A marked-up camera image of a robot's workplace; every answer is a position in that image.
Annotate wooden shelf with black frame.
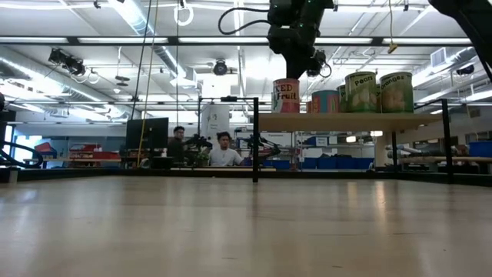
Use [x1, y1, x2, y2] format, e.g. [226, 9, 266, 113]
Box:
[251, 97, 454, 185]

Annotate row of blue bins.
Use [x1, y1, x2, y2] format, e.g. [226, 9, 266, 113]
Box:
[263, 155, 375, 171]

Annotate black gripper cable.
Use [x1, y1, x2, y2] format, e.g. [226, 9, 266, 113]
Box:
[218, 6, 271, 36]

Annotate pink white mixed fruit can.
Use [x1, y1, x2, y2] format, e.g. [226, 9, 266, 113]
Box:
[271, 78, 301, 114]

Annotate black hanging cable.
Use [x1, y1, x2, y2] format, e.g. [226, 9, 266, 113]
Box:
[128, 0, 154, 120]

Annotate black background rack frame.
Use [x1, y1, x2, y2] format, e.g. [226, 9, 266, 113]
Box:
[198, 95, 254, 170]

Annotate blue storage bin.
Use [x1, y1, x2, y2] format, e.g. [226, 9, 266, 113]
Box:
[467, 140, 492, 158]

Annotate thin hanging cord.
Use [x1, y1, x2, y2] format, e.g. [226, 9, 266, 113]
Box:
[137, 0, 160, 166]

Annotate white cylindrical tank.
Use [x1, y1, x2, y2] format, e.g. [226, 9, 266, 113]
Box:
[201, 103, 231, 149]

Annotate green pears can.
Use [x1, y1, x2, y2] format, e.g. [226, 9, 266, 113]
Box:
[344, 71, 378, 114]

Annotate person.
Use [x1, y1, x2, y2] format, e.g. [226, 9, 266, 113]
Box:
[167, 125, 190, 163]
[209, 131, 246, 168]

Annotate black overhead frame beam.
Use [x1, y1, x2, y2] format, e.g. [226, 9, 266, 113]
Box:
[0, 35, 492, 48]

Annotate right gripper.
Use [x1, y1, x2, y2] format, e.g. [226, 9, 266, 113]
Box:
[267, 0, 335, 80]

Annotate background wooden workbench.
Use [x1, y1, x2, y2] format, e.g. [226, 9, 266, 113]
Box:
[399, 155, 492, 165]

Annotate red storage crates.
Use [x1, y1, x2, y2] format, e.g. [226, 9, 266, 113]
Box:
[68, 144, 122, 162]

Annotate black ceiling camera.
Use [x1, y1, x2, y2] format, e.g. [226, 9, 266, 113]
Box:
[48, 48, 88, 77]
[307, 49, 333, 79]
[212, 58, 229, 76]

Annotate silver ceiling air duct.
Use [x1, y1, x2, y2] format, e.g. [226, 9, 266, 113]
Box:
[109, 0, 189, 78]

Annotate small teal pink can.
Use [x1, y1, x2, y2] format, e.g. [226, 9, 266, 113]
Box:
[311, 89, 341, 114]

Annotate black table frame rails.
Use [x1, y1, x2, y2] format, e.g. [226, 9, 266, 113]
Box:
[0, 167, 492, 189]

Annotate green oranges can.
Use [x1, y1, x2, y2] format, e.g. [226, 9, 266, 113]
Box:
[379, 72, 414, 114]
[337, 84, 348, 114]

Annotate black monitor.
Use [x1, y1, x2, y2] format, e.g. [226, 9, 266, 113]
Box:
[125, 116, 170, 152]

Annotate hanging cord with yellow tag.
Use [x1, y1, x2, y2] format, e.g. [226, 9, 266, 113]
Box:
[387, 0, 400, 55]

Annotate wooden shelf board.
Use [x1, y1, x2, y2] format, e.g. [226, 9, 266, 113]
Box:
[258, 112, 443, 134]

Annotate white coiled cable ring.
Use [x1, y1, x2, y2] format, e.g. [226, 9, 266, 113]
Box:
[173, 2, 194, 27]

